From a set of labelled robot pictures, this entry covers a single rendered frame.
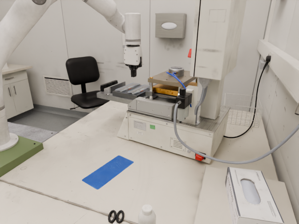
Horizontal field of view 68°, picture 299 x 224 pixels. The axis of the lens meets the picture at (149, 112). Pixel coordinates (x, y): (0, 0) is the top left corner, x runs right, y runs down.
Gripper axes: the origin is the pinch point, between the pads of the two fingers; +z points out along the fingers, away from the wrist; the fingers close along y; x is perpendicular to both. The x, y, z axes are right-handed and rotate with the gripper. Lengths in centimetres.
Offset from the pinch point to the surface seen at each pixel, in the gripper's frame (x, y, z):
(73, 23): 109, -169, -25
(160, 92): -9.7, 22.7, 5.0
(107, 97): -11.2, -10.6, 13.1
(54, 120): 80, -200, 108
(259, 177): -30, 73, 22
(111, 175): -45, 18, 34
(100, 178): -49, 16, 34
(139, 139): -16.6, 14.6, 31.0
